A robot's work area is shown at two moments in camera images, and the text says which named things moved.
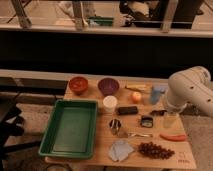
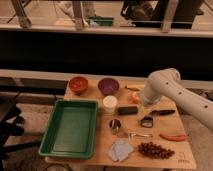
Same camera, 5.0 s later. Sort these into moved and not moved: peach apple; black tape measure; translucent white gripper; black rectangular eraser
Moved: translucent white gripper
Not moved: peach apple; black tape measure; black rectangular eraser
